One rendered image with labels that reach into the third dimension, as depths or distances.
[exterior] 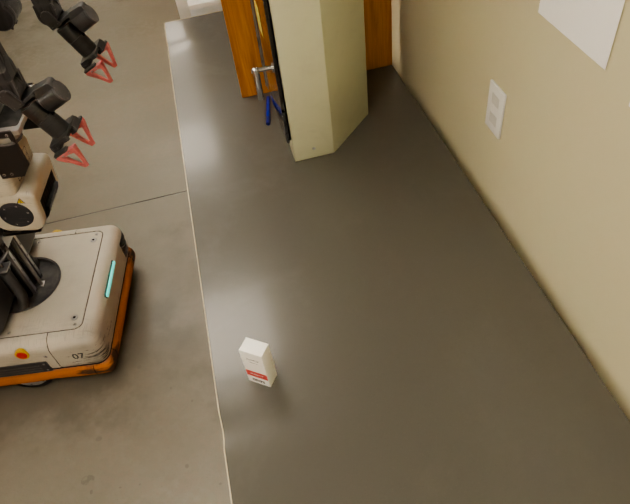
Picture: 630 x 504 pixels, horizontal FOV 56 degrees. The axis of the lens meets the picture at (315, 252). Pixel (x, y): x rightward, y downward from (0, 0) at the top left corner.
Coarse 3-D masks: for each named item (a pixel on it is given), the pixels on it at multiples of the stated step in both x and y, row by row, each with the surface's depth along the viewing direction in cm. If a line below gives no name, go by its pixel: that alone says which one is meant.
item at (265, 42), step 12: (252, 0) 156; (264, 0) 129; (264, 12) 131; (264, 24) 138; (264, 36) 146; (264, 48) 155; (264, 60) 164; (276, 72) 141; (276, 84) 145; (276, 96) 154; (276, 108) 163
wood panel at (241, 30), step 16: (224, 0) 162; (240, 0) 163; (368, 0) 172; (384, 0) 173; (224, 16) 165; (240, 16) 166; (368, 16) 175; (384, 16) 177; (240, 32) 170; (368, 32) 179; (384, 32) 180; (240, 48) 173; (256, 48) 174; (368, 48) 183; (384, 48) 184; (240, 64) 176; (256, 64) 178; (368, 64) 187; (384, 64) 188; (240, 80) 180
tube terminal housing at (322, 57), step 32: (288, 0) 129; (320, 0) 131; (352, 0) 143; (288, 32) 134; (320, 32) 136; (352, 32) 148; (288, 64) 139; (320, 64) 141; (352, 64) 153; (288, 96) 146; (320, 96) 148; (352, 96) 159; (320, 128) 154; (352, 128) 166
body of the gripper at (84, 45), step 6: (84, 36) 182; (78, 42) 182; (84, 42) 182; (90, 42) 184; (96, 42) 188; (78, 48) 183; (84, 48) 183; (90, 48) 184; (96, 48) 184; (84, 54) 184; (90, 54) 184; (96, 54) 183; (84, 60) 184; (84, 66) 185
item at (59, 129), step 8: (48, 120) 152; (56, 120) 153; (64, 120) 156; (72, 120) 158; (48, 128) 153; (56, 128) 154; (64, 128) 155; (56, 136) 155; (64, 136) 153; (56, 144) 154
